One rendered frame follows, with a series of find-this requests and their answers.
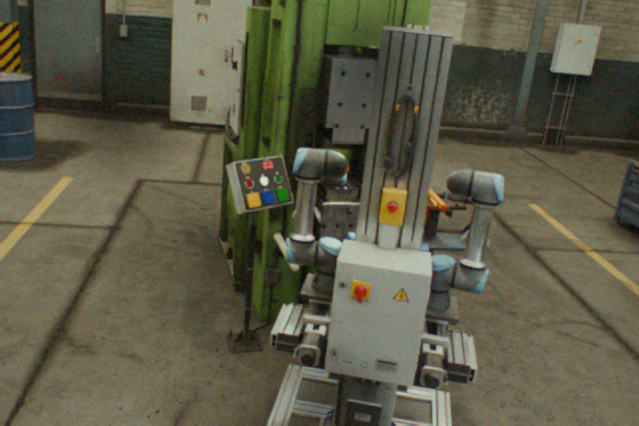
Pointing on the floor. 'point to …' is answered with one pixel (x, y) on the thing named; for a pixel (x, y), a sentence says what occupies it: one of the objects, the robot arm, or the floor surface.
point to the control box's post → (250, 270)
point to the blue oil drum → (17, 117)
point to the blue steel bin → (627, 208)
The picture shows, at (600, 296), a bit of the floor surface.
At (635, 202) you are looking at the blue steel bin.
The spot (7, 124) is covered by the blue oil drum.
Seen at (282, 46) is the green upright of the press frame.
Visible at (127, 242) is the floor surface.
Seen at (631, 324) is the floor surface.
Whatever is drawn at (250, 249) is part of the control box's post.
